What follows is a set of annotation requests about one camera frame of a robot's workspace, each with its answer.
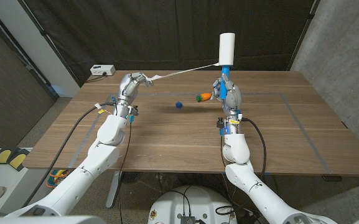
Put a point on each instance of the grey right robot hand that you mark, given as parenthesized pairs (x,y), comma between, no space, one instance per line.
(232,98)

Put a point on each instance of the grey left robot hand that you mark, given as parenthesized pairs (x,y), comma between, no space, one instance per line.
(127,90)

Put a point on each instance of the white lint roller sheet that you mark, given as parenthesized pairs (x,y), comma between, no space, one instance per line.
(182,72)

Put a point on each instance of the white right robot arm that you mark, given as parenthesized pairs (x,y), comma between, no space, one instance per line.
(260,193)

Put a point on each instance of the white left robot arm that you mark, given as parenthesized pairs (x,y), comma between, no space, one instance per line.
(101,155)

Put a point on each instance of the orange toy carrot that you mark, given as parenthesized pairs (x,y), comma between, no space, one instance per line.
(204,97)

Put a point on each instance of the small blue block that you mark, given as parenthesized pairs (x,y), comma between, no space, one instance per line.
(179,105)

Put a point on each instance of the white power outlet box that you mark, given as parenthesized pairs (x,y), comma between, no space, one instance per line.
(101,69)

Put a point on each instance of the grey table leg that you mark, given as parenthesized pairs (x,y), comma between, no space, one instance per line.
(114,189)

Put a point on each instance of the black backdrop stand pole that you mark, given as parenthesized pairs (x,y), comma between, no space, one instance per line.
(44,33)
(310,15)

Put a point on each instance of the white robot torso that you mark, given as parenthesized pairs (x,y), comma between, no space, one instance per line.
(194,202)

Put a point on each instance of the orange green shoe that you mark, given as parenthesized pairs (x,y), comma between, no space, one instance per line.
(56,178)

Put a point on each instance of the grey hub box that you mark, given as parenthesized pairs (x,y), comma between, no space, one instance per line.
(188,219)

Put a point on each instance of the yellow black foot pedal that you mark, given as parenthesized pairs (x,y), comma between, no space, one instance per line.
(18,160)
(2,156)

